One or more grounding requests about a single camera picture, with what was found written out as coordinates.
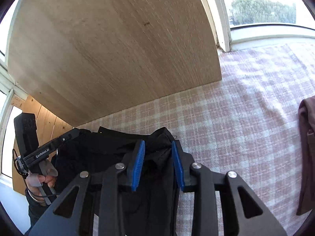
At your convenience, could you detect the black sport shirt yellow print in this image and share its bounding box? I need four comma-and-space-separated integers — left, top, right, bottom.
52, 127, 179, 235

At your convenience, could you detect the left hand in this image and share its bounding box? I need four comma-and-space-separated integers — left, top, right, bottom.
26, 159, 58, 206

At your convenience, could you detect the pine plank panel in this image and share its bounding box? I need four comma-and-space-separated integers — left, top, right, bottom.
11, 95, 73, 195

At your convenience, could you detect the pink plaid table cloth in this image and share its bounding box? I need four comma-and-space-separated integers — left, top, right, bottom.
82, 41, 314, 235

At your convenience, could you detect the large light plywood board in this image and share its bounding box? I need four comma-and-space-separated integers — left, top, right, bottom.
7, 0, 221, 126

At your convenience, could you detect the folded brown garment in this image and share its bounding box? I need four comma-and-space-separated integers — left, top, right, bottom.
296, 96, 314, 215

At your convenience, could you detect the black cable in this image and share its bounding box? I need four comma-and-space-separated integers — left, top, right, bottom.
12, 148, 59, 205

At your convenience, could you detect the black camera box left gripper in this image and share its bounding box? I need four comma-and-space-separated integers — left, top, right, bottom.
13, 112, 41, 175

